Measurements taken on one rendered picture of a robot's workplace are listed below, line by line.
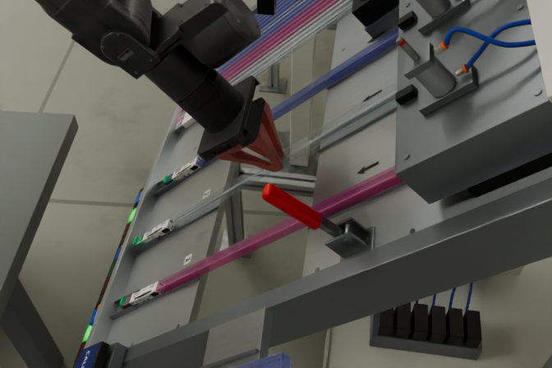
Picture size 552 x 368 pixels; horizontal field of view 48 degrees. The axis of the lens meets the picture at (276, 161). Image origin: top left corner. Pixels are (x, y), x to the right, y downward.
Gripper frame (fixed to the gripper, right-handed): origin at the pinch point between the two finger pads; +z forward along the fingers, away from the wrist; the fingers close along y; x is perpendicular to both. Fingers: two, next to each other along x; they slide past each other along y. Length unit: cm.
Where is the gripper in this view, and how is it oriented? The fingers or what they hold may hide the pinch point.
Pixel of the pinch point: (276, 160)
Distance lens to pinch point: 76.2
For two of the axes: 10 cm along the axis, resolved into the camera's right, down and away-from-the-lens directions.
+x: -7.6, 3.6, 5.4
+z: 6.3, 5.9, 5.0
